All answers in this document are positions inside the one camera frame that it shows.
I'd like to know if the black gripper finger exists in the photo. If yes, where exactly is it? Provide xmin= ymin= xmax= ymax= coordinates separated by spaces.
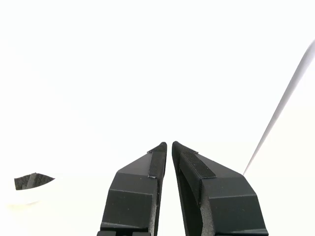
xmin=95 ymin=142 xmax=168 ymax=236
xmin=171 ymin=140 xmax=269 ymax=236

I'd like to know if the white ceramic bowl with spout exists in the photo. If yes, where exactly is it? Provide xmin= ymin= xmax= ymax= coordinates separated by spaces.
xmin=6 ymin=171 xmax=57 ymax=207

